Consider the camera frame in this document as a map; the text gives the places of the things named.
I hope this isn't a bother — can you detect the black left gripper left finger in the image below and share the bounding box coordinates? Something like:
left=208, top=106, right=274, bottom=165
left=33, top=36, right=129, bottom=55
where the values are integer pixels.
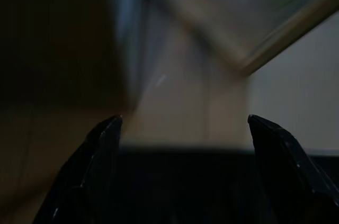
left=33, top=114, right=123, bottom=224

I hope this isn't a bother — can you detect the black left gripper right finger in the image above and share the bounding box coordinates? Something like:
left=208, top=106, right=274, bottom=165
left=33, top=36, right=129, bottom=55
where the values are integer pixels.
left=247, top=114, right=339, bottom=224

